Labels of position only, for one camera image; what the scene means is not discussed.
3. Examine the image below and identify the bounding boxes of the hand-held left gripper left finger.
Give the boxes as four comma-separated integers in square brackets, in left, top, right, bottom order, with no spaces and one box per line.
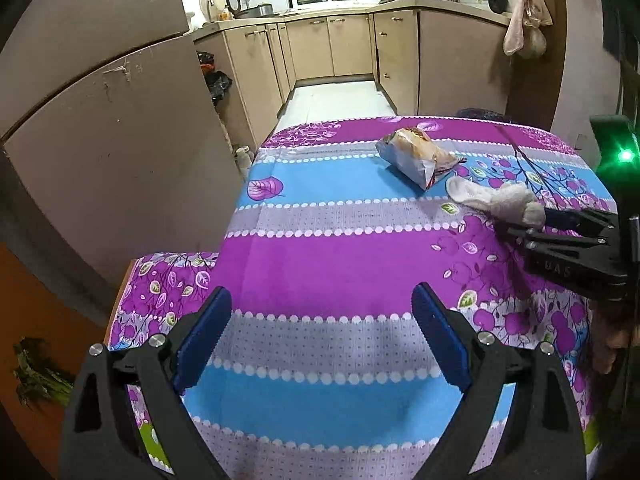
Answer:
[57,286,233,480]

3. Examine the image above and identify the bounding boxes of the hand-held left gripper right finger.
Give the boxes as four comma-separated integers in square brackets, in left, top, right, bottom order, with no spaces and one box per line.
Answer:
[411,281,587,480]

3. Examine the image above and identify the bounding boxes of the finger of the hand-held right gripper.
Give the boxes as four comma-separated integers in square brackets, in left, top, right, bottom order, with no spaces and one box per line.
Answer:
[494,222,618,263]
[543,207,622,241]

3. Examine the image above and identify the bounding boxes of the white sock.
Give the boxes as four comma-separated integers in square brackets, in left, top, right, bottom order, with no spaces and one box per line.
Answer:
[445,175,547,229]

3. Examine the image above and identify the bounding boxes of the person's right hand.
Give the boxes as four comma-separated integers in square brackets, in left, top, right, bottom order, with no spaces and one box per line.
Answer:
[590,305,632,376]

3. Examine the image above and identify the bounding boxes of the purple blue floral tablecloth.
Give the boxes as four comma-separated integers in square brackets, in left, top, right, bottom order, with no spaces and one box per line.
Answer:
[107,115,619,480]

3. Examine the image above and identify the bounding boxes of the dark window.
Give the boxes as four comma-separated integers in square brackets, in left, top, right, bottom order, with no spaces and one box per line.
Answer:
[602,0,628,62]

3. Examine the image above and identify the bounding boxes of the silver bread bag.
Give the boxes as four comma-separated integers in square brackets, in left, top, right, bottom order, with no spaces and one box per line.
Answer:
[375,127,460,191]

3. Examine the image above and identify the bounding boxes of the green leafy vegetable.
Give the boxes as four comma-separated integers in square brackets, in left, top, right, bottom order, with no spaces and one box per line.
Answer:
[12,337,77,409]

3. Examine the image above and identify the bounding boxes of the orange wooden cabinet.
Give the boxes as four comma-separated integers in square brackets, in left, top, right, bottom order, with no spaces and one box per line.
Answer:
[0,241,117,480]

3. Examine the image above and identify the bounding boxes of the white floor bottle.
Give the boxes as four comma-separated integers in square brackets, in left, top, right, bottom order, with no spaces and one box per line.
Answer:
[234,145,254,181]

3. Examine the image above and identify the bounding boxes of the beige hanging bags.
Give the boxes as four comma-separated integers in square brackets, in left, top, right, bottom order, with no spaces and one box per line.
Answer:
[502,0,554,59]

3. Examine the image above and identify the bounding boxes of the brown refrigerator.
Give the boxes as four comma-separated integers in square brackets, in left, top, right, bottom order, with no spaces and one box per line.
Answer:
[0,0,247,287]

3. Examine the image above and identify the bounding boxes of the black plastic bag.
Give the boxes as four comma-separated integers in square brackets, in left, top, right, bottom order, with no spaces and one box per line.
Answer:
[196,49,234,107]

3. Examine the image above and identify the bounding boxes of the steel pot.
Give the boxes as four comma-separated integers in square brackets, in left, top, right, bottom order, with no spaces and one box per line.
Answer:
[234,3,275,20]

